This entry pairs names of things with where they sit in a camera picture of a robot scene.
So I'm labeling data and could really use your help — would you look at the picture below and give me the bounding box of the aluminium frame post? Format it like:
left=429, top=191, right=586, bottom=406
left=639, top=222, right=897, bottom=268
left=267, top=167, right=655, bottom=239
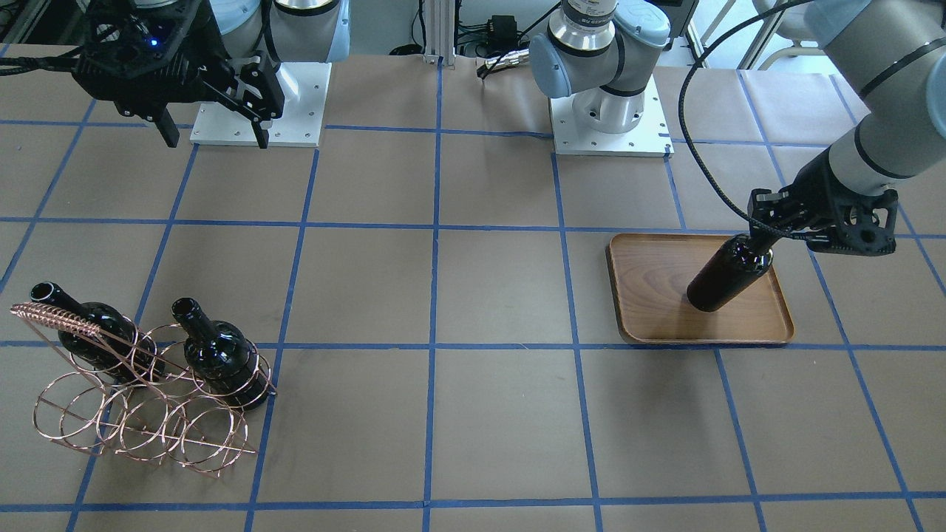
left=421, top=0, right=460, bottom=69

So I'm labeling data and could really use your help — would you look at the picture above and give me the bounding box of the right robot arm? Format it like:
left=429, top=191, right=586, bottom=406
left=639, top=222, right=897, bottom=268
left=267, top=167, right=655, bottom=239
left=69, top=1, right=350, bottom=149

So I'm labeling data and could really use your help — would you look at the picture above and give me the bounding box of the copper wire bottle basket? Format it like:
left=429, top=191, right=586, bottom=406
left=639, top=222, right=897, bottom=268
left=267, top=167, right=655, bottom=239
left=10, top=302, right=258, bottom=477

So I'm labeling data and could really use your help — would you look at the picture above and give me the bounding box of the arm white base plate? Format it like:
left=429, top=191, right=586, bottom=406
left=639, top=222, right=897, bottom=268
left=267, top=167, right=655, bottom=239
left=190, top=63, right=331, bottom=148
left=548, top=77, right=675, bottom=157

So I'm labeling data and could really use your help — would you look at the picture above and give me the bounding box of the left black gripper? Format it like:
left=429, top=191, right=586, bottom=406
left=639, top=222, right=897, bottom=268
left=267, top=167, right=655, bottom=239
left=748, top=151, right=898, bottom=256

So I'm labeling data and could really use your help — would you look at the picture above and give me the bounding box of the wooden tray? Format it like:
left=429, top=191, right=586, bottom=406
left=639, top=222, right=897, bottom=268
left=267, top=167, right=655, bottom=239
left=606, top=233, right=795, bottom=346

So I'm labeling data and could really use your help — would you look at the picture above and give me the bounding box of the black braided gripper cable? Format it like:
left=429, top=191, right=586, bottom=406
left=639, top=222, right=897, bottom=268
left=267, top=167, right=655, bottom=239
left=678, top=0, right=814, bottom=226

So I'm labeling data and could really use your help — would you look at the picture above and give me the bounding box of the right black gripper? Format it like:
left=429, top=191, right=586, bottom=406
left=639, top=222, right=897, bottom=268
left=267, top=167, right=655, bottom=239
left=71, top=1, right=285, bottom=149

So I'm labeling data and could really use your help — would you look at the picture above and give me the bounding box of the dark wine bottle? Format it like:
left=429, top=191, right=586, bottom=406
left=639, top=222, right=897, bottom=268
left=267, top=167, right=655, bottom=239
left=28, top=282, right=167, bottom=385
left=686, top=233, right=777, bottom=311
left=171, top=297, right=269, bottom=411

